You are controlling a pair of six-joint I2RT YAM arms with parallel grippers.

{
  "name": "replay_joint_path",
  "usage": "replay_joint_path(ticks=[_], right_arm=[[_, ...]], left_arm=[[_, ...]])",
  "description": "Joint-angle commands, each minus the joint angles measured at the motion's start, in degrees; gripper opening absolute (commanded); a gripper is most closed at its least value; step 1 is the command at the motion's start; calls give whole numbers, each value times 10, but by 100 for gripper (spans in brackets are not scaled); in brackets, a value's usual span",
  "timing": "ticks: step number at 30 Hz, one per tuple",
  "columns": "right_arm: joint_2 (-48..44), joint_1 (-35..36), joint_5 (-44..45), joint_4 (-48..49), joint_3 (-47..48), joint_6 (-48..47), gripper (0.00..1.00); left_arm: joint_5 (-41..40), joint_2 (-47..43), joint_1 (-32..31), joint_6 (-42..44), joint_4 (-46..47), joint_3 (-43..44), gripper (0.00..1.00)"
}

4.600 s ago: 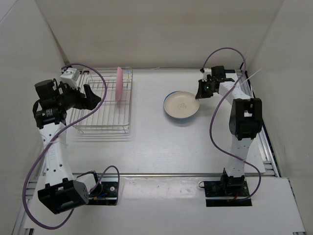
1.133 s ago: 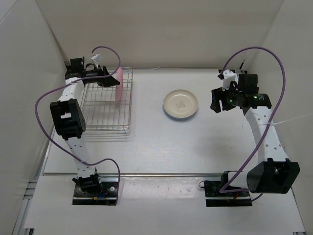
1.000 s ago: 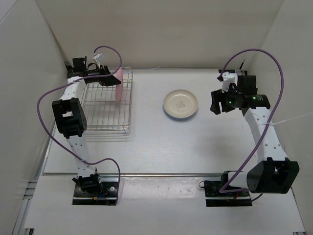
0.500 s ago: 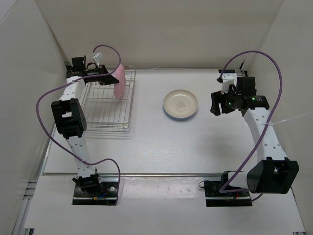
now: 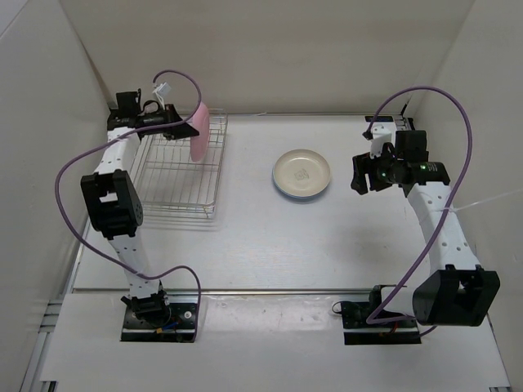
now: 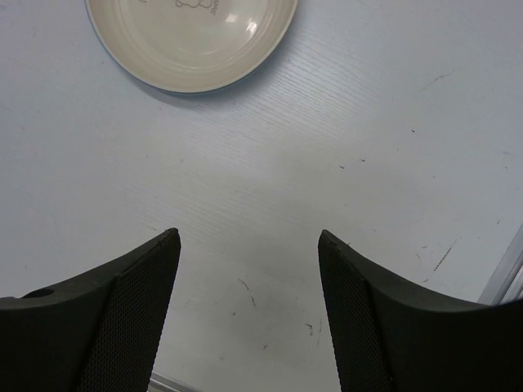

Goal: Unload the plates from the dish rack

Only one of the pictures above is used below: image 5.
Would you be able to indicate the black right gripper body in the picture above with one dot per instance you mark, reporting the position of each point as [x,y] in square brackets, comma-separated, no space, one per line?
[381,171]

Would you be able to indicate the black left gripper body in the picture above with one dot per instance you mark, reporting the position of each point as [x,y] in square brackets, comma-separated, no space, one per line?
[164,117]

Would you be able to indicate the pink plate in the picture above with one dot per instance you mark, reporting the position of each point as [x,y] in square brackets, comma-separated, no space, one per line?
[199,144]

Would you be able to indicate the cream plate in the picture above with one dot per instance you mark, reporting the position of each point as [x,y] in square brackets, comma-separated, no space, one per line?
[299,169]

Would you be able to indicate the blue plate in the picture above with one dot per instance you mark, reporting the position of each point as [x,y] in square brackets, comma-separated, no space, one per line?
[319,189]

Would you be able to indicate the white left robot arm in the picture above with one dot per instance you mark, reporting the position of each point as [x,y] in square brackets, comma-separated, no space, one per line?
[113,204]

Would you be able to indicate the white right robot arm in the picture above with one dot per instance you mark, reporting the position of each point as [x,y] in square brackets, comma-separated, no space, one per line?
[458,290]

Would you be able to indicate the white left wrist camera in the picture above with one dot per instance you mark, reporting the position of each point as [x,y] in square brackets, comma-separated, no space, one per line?
[162,90]

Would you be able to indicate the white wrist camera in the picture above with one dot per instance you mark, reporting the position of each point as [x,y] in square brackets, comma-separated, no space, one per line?
[378,135]
[162,90]

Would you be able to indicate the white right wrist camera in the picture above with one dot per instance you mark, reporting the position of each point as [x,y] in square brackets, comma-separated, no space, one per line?
[378,135]

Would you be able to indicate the metal wire dish rack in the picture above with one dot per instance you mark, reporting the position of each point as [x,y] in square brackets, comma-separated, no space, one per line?
[170,184]

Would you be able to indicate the white cable tie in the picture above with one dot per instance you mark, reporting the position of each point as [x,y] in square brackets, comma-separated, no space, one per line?
[478,203]

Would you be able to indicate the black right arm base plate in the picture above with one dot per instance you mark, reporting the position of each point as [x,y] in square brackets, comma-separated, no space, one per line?
[357,331]

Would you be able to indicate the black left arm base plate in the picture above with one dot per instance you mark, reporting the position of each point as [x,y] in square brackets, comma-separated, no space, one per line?
[150,321]

